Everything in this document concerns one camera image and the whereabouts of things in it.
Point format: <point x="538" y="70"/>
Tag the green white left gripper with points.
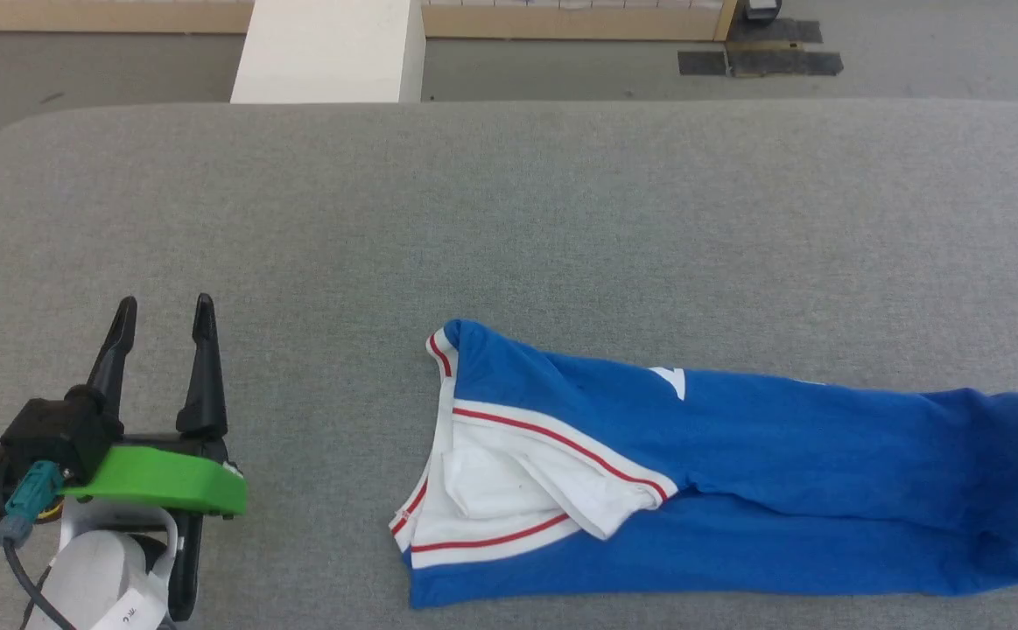
<point x="167" y="481"/>

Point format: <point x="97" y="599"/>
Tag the blue Lakers 23 jersey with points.
<point x="780" y="472"/>

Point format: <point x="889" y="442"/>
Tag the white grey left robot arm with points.
<point x="88" y="569"/>

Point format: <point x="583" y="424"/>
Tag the grey fabric sofa cushion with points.
<point x="473" y="219"/>

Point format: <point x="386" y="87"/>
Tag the white rectangular box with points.
<point x="325" y="52"/>

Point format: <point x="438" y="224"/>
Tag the black floor tape strip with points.
<point x="775" y="31"/>
<point x="701" y="62"/>
<point x="789" y="64"/>

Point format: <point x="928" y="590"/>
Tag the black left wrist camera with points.
<point x="53" y="433"/>

